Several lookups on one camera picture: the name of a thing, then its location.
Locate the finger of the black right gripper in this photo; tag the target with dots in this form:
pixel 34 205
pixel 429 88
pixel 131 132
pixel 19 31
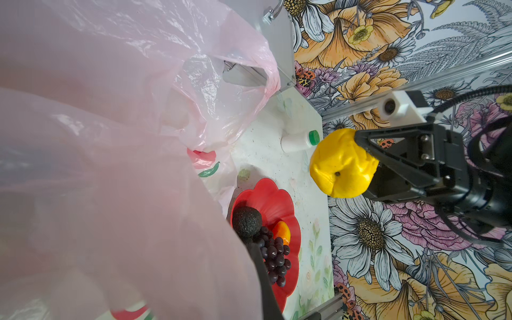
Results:
pixel 388 186
pixel 408 157

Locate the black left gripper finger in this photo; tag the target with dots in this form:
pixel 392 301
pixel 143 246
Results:
pixel 270 307

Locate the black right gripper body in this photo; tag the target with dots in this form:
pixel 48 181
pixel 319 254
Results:
pixel 471 191

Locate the yellow bell pepper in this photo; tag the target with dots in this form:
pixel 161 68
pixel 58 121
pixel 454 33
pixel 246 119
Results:
pixel 340 168

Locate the dark purple grape bunch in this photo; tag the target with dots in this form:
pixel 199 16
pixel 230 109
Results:
pixel 275 255

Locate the orange fruit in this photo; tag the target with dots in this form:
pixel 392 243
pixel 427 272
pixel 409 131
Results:
pixel 281 230

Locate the pink plastic bag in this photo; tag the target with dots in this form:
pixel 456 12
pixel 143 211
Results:
pixel 116 124

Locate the dark avocado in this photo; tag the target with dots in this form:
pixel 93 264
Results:
pixel 246 222

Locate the red flower-shaped plate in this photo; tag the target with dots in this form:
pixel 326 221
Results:
pixel 265 216

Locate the white plastic bottle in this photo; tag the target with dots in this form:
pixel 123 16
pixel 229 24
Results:
pixel 300 141

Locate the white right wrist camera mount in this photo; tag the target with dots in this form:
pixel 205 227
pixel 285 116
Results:
pixel 402 108

